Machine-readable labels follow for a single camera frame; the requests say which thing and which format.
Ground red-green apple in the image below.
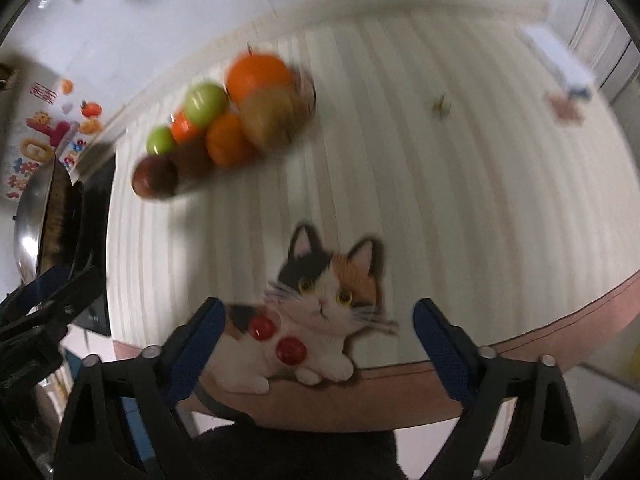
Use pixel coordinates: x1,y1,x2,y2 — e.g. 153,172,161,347
239,88,309,152
131,155,179,200

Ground green apple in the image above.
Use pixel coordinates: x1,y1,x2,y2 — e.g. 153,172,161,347
146,125,176,156
182,81,229,128

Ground dark red-brown fruit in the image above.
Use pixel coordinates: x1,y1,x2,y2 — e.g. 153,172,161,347
169,138,215,180

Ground small orange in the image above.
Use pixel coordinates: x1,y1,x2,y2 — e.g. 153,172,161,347
205,112,260,169
169,110,203,145

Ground large orange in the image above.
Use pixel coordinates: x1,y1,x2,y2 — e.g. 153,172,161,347
226,51,293,104

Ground black frying pan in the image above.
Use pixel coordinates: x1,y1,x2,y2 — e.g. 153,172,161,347
62,181,111,275

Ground steel wok lid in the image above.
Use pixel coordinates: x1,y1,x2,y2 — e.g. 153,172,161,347
14,158,73,284

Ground black induction cooktop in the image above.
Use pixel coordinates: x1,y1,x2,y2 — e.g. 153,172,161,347
74,156,115,337

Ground striped pink tablecloth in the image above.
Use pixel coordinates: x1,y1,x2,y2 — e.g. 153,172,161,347
106,10,639,431

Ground small green fruit stem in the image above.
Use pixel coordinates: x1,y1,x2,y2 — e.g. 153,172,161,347
432,93,451,120

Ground small brown card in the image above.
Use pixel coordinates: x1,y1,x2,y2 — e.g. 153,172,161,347
544,93,585,125

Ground floral oval ceramic plate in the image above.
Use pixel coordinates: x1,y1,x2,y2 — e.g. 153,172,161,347
171,70,317,195

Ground colourful wall stickers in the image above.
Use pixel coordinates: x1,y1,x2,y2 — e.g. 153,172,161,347
1,67,106,202

